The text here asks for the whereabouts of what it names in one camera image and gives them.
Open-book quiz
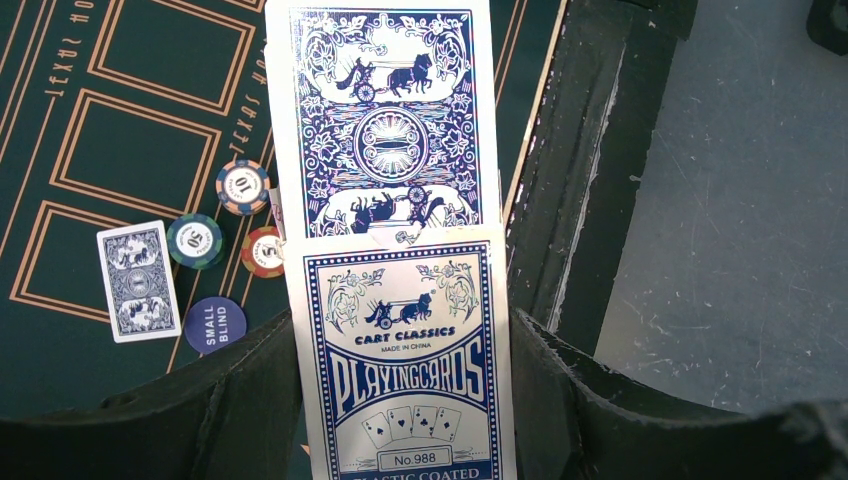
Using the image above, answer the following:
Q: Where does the next card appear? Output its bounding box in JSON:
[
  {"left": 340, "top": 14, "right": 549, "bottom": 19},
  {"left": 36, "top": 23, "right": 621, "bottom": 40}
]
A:
[{"left": 265, "top": 1, "right": 501, "bottom": 242}]

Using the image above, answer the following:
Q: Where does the blue playing card deck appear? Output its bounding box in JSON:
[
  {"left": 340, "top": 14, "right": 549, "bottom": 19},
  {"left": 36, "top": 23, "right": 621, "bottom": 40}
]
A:
[{"left": 285, "top": 226, "right": 518, "bottom": 479}]

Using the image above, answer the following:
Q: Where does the orange chip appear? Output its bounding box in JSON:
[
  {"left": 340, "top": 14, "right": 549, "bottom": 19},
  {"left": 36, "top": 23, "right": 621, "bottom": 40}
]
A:
[{"left": 240, "top": 226, "right": 284, "bottom": 278}]

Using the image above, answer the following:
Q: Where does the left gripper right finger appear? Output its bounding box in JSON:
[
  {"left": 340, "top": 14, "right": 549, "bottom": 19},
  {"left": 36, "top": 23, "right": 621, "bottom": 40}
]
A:
[{"left": 509, "top": 309, "right": 847, "bottom": 479}]

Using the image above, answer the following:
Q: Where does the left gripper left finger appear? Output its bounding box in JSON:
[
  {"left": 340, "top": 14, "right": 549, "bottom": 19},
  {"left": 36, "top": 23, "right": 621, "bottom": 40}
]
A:
[{"left": 1, "top": 310, "right": 302, "bottom": 479}]

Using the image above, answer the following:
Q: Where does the green chip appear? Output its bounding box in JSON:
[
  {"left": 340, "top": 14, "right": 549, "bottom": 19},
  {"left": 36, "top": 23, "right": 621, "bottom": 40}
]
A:
[{"left": 166, "top": 213, "right": 224, "bottom": 270}]

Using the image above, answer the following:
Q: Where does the blue small blind button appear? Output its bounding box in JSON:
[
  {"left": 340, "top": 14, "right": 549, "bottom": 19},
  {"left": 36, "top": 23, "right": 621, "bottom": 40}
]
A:
[{"left": 183, "top": 296, "right": 247, "bottom": 354}]

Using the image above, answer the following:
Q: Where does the dark green poker mat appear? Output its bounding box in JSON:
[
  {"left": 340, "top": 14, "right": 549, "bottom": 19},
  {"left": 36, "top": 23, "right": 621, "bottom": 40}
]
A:
[{"left": 1, "top": 1, "right": 559, "bottom": 420}]

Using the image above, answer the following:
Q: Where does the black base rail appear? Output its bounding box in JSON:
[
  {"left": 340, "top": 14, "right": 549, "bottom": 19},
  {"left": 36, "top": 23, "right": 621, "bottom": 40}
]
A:
[{"left": 504, "top": 1, "right": 697, "bottom": 354}]

